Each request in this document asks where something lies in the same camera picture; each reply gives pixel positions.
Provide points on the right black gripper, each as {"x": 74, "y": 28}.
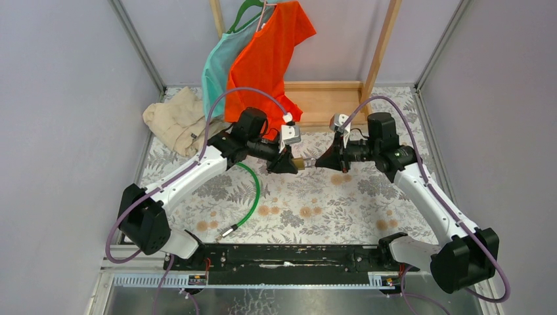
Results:
{"x": 335, "y": 157}

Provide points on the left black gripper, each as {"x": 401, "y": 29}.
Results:
{"x": 282, "y": 163}

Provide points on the brass padlock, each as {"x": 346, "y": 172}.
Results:
{"x": 299, "y": 163}

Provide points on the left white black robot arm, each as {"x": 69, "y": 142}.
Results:
{"x": 143, "y": 212}

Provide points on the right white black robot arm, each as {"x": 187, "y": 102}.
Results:
{"x": 464, "y": 255}

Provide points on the floral patterned mat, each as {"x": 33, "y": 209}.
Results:
{"x": 249, "y": 205}

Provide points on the wooden clothes rack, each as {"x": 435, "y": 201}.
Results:
{"x": 319, "y": 100}

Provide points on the orange t-shirt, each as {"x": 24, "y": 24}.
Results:
{"x": 263, "y": 63}

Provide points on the beige crumpled cloth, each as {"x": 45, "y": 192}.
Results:
{"x": 178, "y": 123}

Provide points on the teal t-shirt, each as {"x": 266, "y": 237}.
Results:
{"x": 221, "y": 58}

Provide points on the green clothes hanger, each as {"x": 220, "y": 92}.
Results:
{"x": 247, "y": 4}

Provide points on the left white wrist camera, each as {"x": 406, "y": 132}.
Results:
{"x": 289, "y": 132}

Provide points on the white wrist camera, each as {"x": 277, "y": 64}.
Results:
{"x": 289, "y": 132}
{"x": 341, "y": 125}

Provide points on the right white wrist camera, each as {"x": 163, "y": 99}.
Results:
{"x": 341, "y": 125}

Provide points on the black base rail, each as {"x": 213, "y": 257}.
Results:
{"x": 279, "y": 265}

